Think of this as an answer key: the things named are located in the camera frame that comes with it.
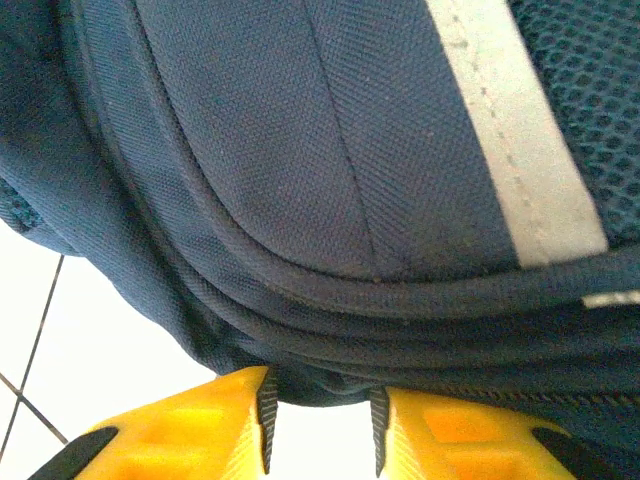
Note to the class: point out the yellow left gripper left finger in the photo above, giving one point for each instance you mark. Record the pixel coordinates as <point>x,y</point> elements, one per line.
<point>190,440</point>

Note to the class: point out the navy blue backpack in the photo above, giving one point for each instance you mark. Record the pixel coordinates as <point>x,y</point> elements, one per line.
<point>320,150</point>

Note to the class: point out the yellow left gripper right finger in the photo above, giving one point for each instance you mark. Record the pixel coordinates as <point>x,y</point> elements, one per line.
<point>460,445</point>

